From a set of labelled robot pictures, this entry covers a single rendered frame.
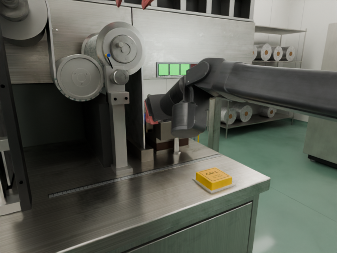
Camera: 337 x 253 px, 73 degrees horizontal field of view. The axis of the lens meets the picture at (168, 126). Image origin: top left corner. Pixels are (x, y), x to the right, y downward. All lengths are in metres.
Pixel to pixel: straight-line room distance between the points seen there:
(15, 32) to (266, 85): 0.56
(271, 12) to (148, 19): 4.46
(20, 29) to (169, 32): 0.66
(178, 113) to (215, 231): 0.37
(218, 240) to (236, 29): 1.07
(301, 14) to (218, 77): 5.32
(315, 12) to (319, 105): 5.25
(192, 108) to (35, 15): 0.44
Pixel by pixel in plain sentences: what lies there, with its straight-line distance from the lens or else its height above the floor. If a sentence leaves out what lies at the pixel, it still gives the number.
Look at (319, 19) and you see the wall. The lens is 5.48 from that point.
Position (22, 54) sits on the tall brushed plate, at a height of 1.24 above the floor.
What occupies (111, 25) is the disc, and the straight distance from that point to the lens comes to 0.69.
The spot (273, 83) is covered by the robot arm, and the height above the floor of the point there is 1.18.
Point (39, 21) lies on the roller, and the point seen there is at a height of 1.31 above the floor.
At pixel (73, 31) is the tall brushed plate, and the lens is 1.00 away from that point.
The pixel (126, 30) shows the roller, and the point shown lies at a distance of 0.69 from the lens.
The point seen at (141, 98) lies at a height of 1.11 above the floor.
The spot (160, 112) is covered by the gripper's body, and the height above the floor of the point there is 1.10.
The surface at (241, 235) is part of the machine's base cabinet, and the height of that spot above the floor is 0.71.
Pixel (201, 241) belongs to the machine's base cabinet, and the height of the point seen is 0.75.
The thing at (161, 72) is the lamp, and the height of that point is 1.17.
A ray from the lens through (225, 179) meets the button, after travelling 0.62.
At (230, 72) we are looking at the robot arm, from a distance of 0.39.
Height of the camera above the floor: 1.21
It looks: 15 degrees down
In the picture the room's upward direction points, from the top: straight up
